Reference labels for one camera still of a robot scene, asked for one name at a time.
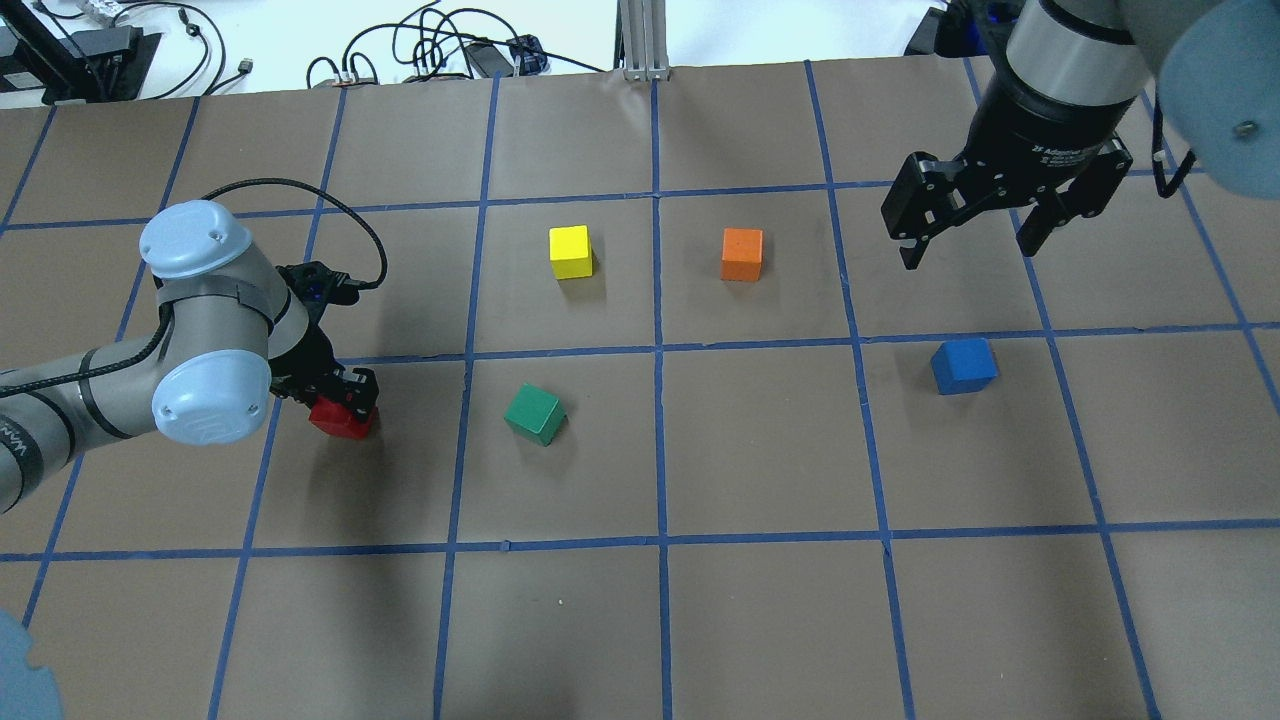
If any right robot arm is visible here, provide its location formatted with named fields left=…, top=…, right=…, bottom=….
left=881, top=1, right=1279, bottom=270

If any green wooden block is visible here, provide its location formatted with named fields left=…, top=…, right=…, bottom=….
left=503, top=383, right=567, bottom=447

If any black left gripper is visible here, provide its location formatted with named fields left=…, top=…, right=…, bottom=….
left=270, top=300, right=379, bottom=411

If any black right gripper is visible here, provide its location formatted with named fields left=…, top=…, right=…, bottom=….
left=881, top=85, right=1133, bottom=272

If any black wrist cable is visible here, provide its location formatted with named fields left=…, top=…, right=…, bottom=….
left=200, top=178, right=389, bottom=291

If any aluminium frame post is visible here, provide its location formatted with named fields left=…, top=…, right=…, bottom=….
left=614, top=0, right=671, bottom=82

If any blue wooden block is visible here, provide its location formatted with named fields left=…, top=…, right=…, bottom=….
left=931, top=337, right=1000, bottom=396

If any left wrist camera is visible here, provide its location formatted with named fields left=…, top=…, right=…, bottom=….
left=276, top=261, right=361, bottom=316

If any orange wooden block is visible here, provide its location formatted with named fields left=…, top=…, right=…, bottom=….
left=719, top=227, right=765, bottom=282

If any black power adapter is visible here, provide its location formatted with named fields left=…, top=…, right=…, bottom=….
left=463, top=40, right=515, bottom=78

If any red wooden block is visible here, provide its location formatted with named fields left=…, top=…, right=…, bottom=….
left=308, top=398, right=379, bottom=439

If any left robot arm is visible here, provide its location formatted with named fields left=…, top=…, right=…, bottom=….
left=1, top=200, right=379, bottom=510

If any yellow wooden block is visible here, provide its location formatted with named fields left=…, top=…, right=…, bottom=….
left=548, top=225, right=594, bottom=281

